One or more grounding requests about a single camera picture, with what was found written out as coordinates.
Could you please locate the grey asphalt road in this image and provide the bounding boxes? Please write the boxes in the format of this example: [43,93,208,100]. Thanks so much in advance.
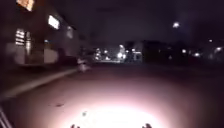
[0,62,224,128]

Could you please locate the dark building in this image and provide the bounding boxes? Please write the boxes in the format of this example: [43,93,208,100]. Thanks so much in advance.
[124,39,176,65]

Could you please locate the pale concrete kerb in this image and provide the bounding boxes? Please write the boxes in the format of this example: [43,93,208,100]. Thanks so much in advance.
[0,68,80,101]

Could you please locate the building with lit windows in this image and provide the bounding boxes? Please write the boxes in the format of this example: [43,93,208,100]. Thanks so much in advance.
[0,0,84,67]

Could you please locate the dark pavement beside road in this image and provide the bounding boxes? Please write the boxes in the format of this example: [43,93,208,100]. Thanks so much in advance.
[0,63,78,94]

